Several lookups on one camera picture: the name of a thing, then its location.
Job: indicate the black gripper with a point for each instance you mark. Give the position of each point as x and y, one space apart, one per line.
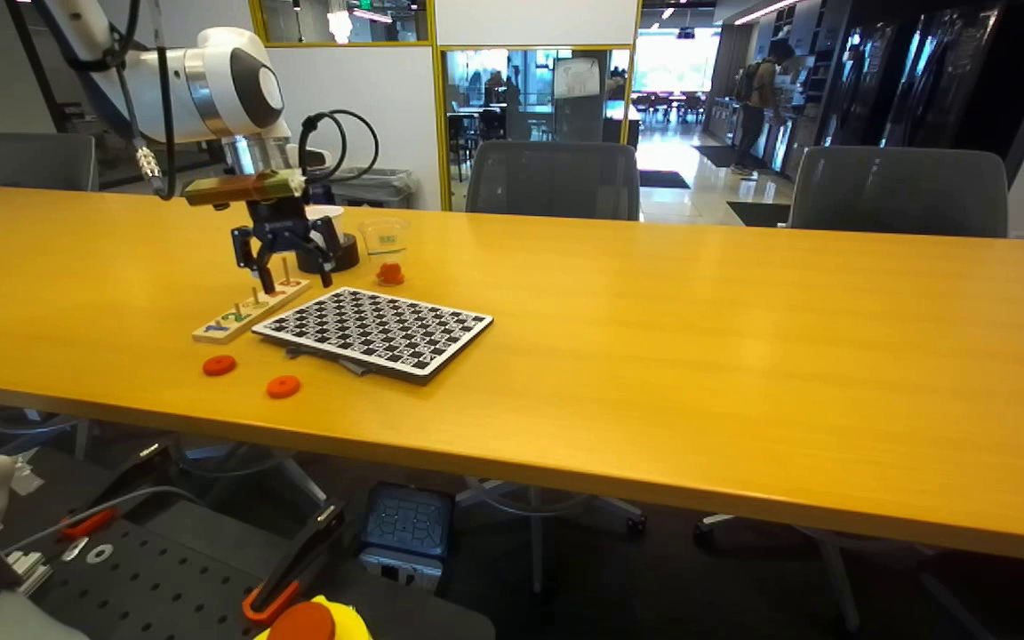
282 216

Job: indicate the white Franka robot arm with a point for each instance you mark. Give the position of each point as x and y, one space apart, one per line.
213 84

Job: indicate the wooden number puzzle board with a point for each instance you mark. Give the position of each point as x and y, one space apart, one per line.
228 322

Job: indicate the clear plastic cup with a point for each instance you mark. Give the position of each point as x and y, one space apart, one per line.
385 240

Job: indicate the grey piece under checkerboard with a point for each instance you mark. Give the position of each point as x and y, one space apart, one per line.
354 363

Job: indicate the black white checkerboard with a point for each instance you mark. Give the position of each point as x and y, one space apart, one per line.
417 337

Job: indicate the grey office chair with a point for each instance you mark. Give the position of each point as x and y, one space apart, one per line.
554 180
37 162
899 190

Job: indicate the grey floor box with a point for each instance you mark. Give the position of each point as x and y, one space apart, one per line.
406 528

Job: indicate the orange black bar clamp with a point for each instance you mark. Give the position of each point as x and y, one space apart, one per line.
301 554

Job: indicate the black perforated plate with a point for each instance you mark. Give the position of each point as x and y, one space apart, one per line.
145 587

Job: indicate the yellow emergency stop button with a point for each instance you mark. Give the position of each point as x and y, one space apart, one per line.
310 624

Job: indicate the grey chair wheel base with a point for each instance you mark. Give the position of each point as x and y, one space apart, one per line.
534 544

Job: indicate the tan wrist camera mount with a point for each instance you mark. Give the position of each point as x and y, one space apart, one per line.
241 187

